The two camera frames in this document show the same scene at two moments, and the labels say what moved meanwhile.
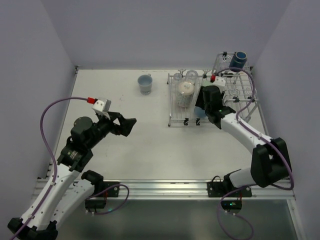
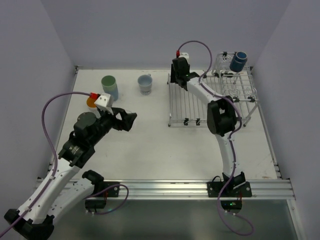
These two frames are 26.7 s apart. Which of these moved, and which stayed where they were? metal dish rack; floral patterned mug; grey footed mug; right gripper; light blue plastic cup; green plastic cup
Moved: green plastic cup; floral patterned mug; right gripper; light blue plastic cup
Stayed: metal dish rack; grey footed mug
